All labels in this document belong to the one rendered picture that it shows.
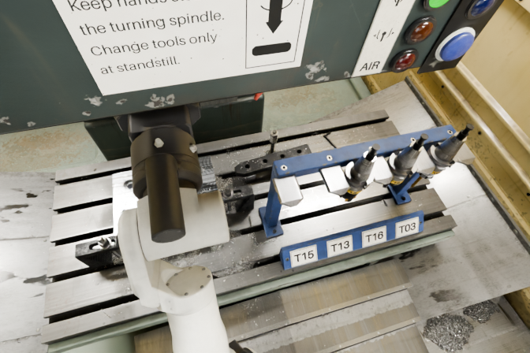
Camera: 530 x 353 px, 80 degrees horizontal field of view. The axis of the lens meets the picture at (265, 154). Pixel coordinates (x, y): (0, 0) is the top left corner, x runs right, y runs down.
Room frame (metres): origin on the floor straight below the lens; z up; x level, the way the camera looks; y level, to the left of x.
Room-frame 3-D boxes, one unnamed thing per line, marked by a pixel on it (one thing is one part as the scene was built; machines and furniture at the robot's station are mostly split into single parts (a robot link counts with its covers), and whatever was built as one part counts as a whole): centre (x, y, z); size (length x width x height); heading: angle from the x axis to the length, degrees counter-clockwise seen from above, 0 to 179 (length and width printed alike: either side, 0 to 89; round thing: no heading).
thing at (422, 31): (0.24, -0.12, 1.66); 0.02 x 0.01 x 0.02; 111
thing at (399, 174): (0.41, -0.32, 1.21); 0.06 x 0.06 x 0.03
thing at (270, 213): (0.36, -0.04, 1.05); 0.10 x 0.05 x 0.30; 21
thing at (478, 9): (0.26, -0.16, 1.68); 0.02 x 0.01 x 0.02; 111
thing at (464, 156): (0.46, -0.47, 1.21); 0.07 x 0.05 x 0.01; 21
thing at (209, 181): (0.36, 0.26, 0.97); 0.29 x 0.23 x 0.05; 111
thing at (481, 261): (0.58, -0.42, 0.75); 0.89 x 0.70 x 0.26; 21
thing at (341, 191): (0.35, -0.16, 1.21); 0.07 x 0.05 x 0.01; 21
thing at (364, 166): (0.37, -0.21, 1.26); 0.04 x 0.04 x 0.07
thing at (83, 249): (0.21, 0.38, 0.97); 0.13 x 0.03 x 0.15; 111
